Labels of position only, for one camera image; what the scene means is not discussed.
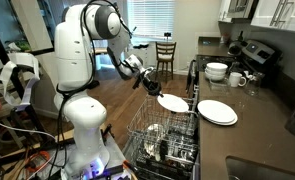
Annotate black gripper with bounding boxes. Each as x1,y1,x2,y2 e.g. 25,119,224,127
132,68,164,99

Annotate white dinner plate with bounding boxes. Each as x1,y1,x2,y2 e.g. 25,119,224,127
196,99,237,124
156,93,190,114
197,109,239,127

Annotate robot base table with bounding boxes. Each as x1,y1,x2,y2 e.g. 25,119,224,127
43,131,133,180

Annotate lower dishwasher rack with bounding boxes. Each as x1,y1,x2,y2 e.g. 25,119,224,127
121,131,201,180

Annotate wooden chair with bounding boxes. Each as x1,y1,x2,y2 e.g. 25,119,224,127
154,41,178,81

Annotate stainless steel bowl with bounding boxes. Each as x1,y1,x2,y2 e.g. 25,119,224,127
142,123,169,158

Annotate white bowl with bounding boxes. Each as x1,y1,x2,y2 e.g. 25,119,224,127
205,62,229,73
204,72,227,83
204,68,228,78

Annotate clear glass container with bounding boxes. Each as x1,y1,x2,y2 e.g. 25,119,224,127
206,79,232,94

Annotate wooden side table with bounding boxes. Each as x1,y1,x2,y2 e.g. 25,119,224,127
92,46,127,80

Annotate white window blinds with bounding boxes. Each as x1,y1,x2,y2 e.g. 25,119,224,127
126,0,177,43

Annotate white mug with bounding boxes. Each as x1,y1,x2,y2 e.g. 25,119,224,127
228,71,248,88

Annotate clear glass jar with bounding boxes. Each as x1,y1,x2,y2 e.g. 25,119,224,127
244,72,265,97

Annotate black and steel stove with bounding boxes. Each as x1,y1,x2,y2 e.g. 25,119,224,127
186,39,283,99

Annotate dark wine bottle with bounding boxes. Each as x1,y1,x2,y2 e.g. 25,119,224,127
237,30,246,43

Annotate stainless steel microwave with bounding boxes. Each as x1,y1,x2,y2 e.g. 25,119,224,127
226,0,260,24

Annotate black stand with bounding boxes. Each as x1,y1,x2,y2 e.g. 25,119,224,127
0,13,56,148

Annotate white upper cabinet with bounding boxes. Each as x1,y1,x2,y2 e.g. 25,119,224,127
250,0,295,34

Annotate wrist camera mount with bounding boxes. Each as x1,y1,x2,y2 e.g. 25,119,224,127
142,66,155,77

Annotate wire dishwasher rack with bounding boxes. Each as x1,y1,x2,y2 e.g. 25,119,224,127
126,94,201,158

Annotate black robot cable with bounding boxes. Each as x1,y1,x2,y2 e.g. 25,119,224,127
48,0,138,178

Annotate orange cable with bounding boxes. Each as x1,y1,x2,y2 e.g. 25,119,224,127
21,150,52,173

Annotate white strap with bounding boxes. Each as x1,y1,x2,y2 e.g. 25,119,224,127
0,51,41,108

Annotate white cable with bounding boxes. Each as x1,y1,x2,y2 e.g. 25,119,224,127
0,114,57,142

